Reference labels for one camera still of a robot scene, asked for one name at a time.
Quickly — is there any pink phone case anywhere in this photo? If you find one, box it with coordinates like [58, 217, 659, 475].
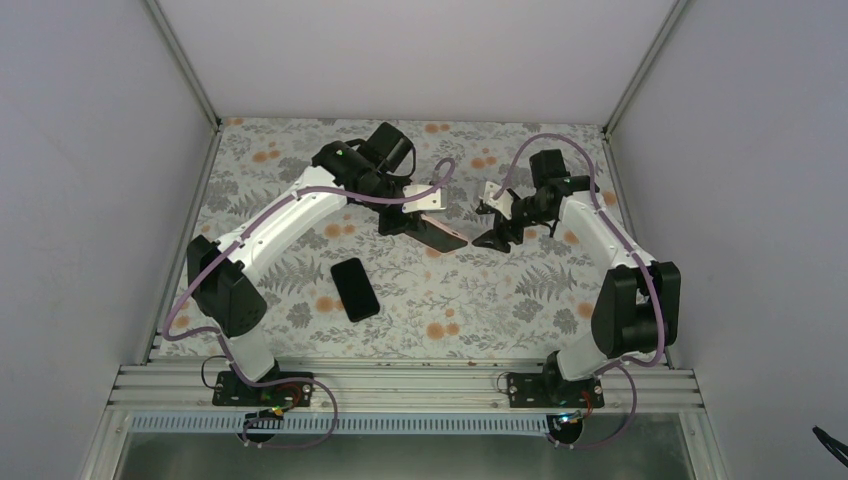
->
[420, 215, 469, 254]

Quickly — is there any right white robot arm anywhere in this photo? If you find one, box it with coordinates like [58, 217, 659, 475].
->
[473, 150, 681, 407]

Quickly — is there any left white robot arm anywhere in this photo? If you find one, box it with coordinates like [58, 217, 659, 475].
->
[187, 123, 417, 405]

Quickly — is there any black phone on table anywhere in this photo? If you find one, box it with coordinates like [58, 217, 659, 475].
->
[330, 258, 381, 323]

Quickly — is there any floral table mat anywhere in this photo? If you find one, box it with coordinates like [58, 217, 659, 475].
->
[195, 117, 619, 361]

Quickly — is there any black object at edge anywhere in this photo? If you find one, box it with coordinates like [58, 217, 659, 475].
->
[812, 426, 848, 467]

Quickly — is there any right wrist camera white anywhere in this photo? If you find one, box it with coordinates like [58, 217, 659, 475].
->
[478, 181, 519, 220]

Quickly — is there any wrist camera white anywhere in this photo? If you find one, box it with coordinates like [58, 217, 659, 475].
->
[478, 181, 519, 220]
[401, 184, 447, 213]

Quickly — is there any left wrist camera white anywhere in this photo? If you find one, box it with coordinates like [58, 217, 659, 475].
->
[401, 184, 447, 213]

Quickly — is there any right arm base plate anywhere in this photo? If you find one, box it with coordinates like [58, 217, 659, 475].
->
[506, 372, 605, 409]

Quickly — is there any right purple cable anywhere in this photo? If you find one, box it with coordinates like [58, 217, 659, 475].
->
[493, 133, 666, 450]

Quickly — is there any slotted cable duct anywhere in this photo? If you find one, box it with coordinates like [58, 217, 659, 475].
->
[130, 412, 549, 436]

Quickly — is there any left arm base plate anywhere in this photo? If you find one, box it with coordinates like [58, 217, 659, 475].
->
[211, 371, 314, 408]

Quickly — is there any aluminium mounting rail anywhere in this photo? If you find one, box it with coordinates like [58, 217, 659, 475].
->
[107, 359, 705, 414]

